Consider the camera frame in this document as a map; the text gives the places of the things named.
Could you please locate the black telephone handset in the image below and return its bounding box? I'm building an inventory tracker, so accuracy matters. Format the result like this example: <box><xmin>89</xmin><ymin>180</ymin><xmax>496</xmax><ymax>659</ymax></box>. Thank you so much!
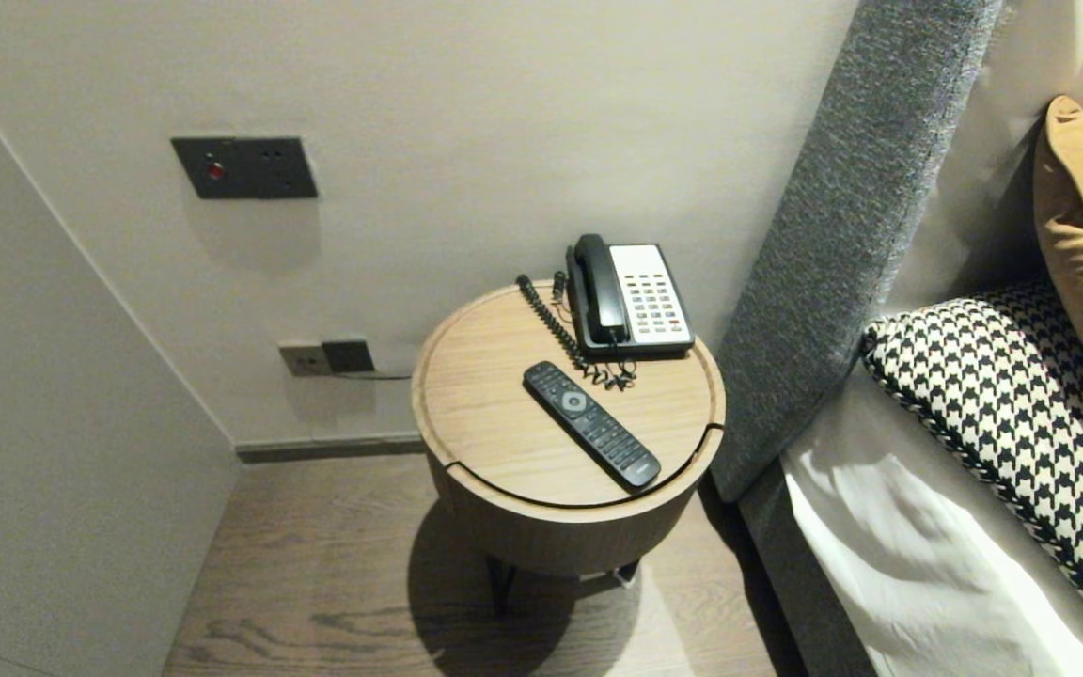
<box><xmin>573</xmin><ymin>234</ymin><xmax>630</xmax><ymax>345</ymax></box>

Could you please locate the black metal nightstand leg frame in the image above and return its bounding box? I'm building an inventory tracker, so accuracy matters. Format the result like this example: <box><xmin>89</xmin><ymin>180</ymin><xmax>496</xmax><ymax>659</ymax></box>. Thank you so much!
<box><xmin>487</xmin><ymin>557</ymin><xmax>642</xmax><ymax>617</ymax></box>

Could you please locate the beige padded headboard panel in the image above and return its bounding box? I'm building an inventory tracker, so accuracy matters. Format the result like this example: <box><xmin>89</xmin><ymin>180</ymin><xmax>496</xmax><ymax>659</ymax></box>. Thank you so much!
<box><xmin>880</xmin><ymin>0</ymin><xmax>1083</xmax><ymax>316</ymax></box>

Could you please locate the black white houndstooth pillow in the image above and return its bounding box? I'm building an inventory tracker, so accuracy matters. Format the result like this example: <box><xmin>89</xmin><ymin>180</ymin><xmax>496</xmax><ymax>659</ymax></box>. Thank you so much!
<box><xmin>859</xmin><ymin>276</ymin><xmax>1083</xmax><ymax>650</ymax></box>

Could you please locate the round wooden bedside table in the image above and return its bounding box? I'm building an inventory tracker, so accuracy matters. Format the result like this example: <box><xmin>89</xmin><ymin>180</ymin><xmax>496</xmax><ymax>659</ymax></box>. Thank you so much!
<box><xmin>429</xmin><ymin>423</ymin><xmax>727</xmax><ymax>577</ymax></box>

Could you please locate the black coiled telephone cord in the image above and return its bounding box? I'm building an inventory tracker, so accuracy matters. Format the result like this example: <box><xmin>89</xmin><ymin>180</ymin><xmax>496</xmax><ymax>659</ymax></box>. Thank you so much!
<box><xmin>516</xmin><ymin>271</ymin><xmax>638</xmax><ymax>392</ymax></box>

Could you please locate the black and white telephone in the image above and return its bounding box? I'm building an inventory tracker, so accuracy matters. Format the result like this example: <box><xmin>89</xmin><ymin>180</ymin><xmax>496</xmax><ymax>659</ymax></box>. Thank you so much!
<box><xmin>566</xmin><ymin>243</ymin><xmax>697</xmax><ymax>358</ymax></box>

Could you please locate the dark wall switch panel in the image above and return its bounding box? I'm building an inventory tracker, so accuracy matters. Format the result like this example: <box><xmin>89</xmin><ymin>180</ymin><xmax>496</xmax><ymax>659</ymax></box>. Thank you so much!
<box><xmin>171</xmin><ymin>136</ymin><xmax>319</xmax><ymax>200</ymax></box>

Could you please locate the beige wall socket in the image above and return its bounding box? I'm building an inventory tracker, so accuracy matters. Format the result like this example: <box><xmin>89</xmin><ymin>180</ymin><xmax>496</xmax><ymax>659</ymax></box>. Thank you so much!
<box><xmin>278</xmin><ymin>342</ymin><xmax>332</xmax><ymax>378</ymax></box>

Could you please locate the black tv remote control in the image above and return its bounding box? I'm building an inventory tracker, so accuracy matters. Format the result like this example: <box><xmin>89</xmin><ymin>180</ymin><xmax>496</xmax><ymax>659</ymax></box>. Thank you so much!
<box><xmin>523</xmin><ymin>361</ymin><xmax>662</xmax><ymax>490</ymax></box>

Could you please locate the grey baseboard strip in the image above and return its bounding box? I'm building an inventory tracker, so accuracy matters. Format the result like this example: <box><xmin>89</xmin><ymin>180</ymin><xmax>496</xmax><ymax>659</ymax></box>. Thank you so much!
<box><xmin>236</xmin><ymin>432</ymin><xmax>427</xmax><ymax>464</ymax></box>

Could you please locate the round wooden nightstand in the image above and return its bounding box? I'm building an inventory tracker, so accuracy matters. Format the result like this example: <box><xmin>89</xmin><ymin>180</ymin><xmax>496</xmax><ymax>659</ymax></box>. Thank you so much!
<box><xmin>411</xmin><ymin>279</ymin><xmax>727</xmax><ymax>513</ymax></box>

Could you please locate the grey fabric headboard edge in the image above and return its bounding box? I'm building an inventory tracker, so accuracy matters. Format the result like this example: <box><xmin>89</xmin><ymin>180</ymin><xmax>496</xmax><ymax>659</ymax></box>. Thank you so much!
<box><xmin>711</xmin><ymin>0</ymin><xmax>1005</xmax><ymax>503</ymax></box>

